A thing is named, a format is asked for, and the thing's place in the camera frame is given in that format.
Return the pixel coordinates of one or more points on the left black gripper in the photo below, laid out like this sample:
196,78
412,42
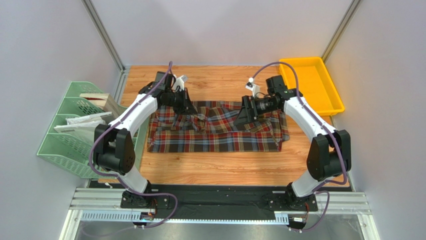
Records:
190,109

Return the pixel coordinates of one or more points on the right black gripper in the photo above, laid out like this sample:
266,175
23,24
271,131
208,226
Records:
247,108

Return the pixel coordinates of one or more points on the plaid long sleeve shirt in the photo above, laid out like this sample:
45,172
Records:
212,129

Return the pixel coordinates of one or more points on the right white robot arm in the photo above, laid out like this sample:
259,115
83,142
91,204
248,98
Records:
329,153

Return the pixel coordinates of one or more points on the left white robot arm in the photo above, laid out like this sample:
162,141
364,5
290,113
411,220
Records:
113,152

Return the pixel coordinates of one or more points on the yellow plastic tray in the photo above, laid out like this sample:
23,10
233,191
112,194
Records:
316,85

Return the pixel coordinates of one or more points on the wooden block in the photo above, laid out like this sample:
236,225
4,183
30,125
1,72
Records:
105,102

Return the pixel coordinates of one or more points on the white papers in plastic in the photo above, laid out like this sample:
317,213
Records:
83,127

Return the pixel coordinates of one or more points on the green file organizer rack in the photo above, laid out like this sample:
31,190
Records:
64,150

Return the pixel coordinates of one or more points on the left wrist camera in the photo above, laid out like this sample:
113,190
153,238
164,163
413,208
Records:
178,83

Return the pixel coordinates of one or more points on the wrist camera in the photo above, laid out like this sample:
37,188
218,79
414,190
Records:
253,87
178,83

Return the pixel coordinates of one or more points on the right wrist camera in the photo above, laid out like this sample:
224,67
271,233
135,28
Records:
253,87

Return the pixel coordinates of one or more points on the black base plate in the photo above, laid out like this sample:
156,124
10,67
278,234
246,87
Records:
228,202

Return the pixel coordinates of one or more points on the aluminium frame rail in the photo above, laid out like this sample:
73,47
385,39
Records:
97,213

